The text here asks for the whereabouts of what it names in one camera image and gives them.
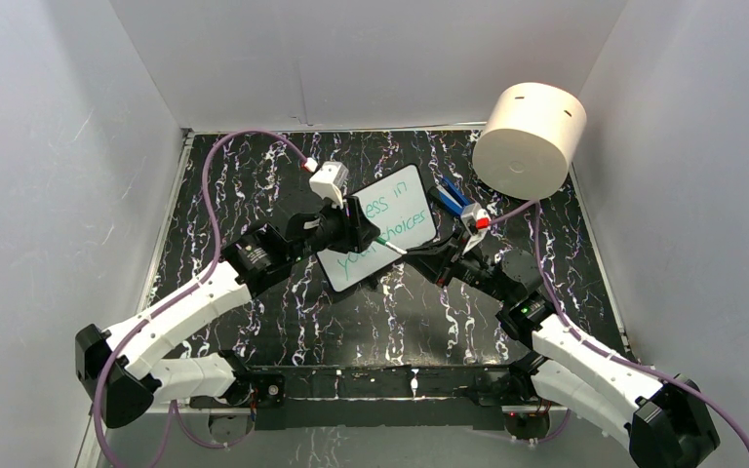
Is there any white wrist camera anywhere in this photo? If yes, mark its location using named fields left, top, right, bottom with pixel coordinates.
left=459, top=203, right=491, bottom=253
left=309, top=161, right=349, bottom=209

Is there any white marker pen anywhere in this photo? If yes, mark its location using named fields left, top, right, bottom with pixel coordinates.
left=375, top=238, right=408, bottom=256

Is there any aluminium frame rail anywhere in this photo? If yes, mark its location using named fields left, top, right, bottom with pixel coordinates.
left=77, top=365, right=673, bottom=468

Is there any white whiteboard black frame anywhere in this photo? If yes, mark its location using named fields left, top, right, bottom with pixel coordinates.
left=317, top=164, right=437, bottom=293

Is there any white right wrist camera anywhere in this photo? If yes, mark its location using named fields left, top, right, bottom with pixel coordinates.
left=459, top=203, right=491, bottom=253

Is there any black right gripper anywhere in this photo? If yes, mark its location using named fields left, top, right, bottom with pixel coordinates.
left=402, top=227, right=513, bottom=304

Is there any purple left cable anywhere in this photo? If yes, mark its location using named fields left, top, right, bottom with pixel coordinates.
left=91, top=130, right=319, bottom=468

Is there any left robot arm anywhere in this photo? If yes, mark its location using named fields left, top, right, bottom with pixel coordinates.
left=75, top=196, right=380, bottom=428

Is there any cream cylindrical container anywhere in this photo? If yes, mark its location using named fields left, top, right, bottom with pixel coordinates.
left=472, top=82, right=587, bottom=200

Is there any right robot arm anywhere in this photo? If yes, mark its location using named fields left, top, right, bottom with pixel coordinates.
left=403, top=236, right=721, bottom=467

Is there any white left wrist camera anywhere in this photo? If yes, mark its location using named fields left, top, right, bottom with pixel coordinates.
left=309, top=161, right=349, bottom=209

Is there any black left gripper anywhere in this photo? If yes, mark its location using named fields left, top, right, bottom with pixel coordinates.
left=290, top=192, right=379, bottom=264

